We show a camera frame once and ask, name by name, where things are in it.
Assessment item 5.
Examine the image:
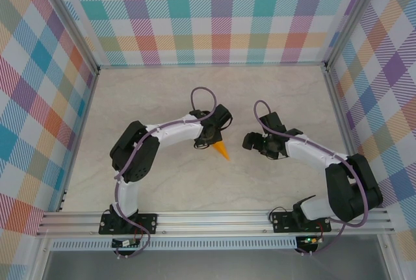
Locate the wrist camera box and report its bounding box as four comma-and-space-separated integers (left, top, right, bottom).
259, 112, 287, 136
213, 104, 234, 131

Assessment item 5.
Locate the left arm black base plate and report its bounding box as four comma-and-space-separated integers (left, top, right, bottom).
99, 212, 159, 235

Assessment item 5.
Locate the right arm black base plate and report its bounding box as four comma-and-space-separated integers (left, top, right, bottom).
270, 210, 332, 234

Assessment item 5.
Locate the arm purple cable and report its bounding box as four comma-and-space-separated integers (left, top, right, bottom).
253, 99, 371, 257
113, 86, 218, 260

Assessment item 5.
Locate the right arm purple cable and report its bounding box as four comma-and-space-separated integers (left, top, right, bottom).
253, 99, 371, 257

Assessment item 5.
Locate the slotted grey cable duct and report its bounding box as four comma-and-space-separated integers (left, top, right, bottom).
50, 240, 298, 251

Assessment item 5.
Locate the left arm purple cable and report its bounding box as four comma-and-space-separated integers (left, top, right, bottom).
113, 86, 218, 260

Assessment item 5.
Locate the aluminium frame post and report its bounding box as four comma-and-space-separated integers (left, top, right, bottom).
38, 0, 100, 75
323, 0, 384, 73

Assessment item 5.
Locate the orange paper sheet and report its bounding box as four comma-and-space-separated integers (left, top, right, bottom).
213, 142, 231, 162

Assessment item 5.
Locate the grey metal panel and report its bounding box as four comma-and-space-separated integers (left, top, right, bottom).
42, 248, 391, 280

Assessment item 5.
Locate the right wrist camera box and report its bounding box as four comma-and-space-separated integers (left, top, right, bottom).
259, 112, 287, 136

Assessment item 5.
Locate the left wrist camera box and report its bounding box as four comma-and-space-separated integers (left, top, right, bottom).
213, 104, 234, 131

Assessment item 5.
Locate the aluminium frame rail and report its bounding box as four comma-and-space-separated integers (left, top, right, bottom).
323, 67, 373, 209
97, 62, 329, 70
57, 68, 100, 212

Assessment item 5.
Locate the wide aluminium mounting rail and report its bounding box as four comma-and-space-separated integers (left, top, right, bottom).
35, 210, 396, 237

